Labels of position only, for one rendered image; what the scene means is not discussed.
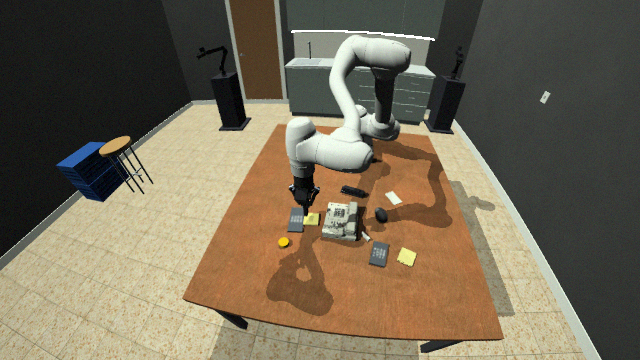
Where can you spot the white rectangular paper sheet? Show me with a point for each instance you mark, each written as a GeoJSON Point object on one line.
{"type": "Point", "coordinates": [393, 198]}

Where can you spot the white desk phone body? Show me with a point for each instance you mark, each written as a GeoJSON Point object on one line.
{"type": "Point", "coordinates": [336, 217]}

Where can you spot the beige telephone handset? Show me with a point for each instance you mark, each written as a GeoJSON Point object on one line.
{"type": "Point", "coordinates": [351, 222]}

